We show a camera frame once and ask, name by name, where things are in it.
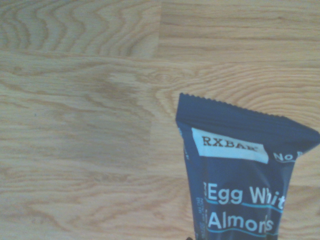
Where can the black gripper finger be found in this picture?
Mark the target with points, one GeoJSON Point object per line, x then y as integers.
{"type": "Point", "coordinates": [189, 238]}

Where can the blue protein bar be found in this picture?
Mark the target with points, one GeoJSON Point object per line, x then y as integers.
{"type": "Point", "coordinates": [237, 175]}

